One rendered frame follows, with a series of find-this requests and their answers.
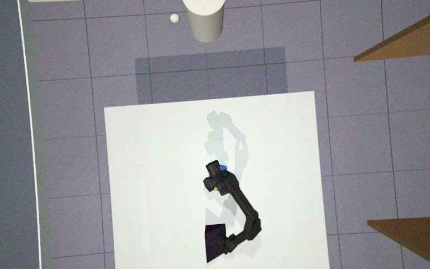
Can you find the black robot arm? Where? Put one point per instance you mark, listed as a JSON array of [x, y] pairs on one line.
[[227, 181]]

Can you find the blue circuit board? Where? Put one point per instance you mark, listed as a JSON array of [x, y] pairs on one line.
[[221, 167]]

